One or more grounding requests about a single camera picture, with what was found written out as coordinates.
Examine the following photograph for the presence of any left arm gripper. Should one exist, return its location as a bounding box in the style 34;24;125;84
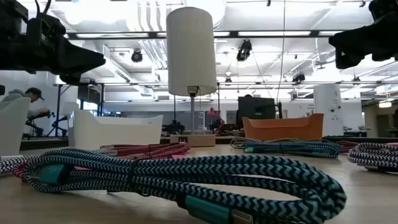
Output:
0;30;106;85

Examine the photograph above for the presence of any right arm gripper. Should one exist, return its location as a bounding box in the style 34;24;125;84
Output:
328;12;398;70

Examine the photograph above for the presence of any teal navy braided USB cable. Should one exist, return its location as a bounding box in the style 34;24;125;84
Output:
231;138;341;159
23;148;348;224

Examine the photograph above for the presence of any black metal workstation stand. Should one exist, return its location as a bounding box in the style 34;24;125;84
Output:
54;81;106;138

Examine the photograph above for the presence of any person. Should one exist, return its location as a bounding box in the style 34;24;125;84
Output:
0;86;51;119

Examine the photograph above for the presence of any white pillar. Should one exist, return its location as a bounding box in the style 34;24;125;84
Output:
313;83;345;137

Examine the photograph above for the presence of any white plastic bin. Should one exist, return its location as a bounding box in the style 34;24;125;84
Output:
73;109;164;151

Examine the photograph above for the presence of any frosted plastic bin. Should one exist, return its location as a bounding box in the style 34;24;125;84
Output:
0;96;31;157

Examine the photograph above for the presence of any black overhead beam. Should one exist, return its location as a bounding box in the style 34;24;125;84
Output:
63;29;343;40

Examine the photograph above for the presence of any orange plastic bin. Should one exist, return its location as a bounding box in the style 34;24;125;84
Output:
242;113;325;141

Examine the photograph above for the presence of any black computer monitor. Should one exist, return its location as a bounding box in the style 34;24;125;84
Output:
236;95;278;129

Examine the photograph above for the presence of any white shade wooden base lamp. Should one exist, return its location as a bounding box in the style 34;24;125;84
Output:
166;6;218;147

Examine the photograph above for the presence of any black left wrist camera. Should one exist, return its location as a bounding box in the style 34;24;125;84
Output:
25;12;67;47

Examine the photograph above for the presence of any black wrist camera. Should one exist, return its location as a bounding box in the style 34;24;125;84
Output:
368;0;398;22
25;12;67;47

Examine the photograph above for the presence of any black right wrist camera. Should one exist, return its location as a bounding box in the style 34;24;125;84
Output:
368;0;398;22

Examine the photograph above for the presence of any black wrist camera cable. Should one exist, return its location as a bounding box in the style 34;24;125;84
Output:
33;0;52;17

